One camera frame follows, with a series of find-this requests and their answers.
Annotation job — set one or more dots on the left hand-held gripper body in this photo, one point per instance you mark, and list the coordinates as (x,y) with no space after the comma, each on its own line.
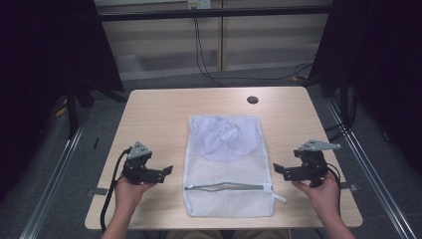
(138,154)

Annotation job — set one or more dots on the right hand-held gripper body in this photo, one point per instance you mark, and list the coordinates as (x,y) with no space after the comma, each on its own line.
(312,162)

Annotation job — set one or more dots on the white mesh laundry bag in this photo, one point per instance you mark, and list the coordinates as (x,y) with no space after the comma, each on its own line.
(229,172)

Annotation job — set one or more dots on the person's left hand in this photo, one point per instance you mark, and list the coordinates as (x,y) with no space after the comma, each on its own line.
(127,195)

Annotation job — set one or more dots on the person's right hand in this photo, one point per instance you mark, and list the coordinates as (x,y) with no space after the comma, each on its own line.
(323,197)

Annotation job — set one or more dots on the white clothes in bag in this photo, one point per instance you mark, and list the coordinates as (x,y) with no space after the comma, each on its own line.
(225,134)

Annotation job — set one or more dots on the person's legs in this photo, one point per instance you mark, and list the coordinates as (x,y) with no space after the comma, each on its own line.
(212,234)

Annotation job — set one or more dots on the black stand leg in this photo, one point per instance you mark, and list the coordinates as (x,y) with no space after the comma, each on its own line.
(72,113)

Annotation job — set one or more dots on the black curtain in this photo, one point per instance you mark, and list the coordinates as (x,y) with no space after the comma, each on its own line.
(388,66)
(40,66)

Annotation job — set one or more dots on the black horizontal bar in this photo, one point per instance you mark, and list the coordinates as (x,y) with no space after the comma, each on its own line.
(212,13)

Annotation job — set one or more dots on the grey metal table bracket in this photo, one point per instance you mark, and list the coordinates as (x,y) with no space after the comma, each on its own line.
(349,186)
(98,191)

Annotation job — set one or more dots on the aluminium floor rail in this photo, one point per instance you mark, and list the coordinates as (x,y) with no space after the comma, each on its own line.
(368,166)
(53,186)

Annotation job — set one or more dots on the wooden wall post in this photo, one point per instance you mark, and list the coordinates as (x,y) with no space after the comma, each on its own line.
(221,43)

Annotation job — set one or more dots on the white wall socket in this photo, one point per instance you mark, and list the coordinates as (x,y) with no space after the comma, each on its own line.
(199,3)

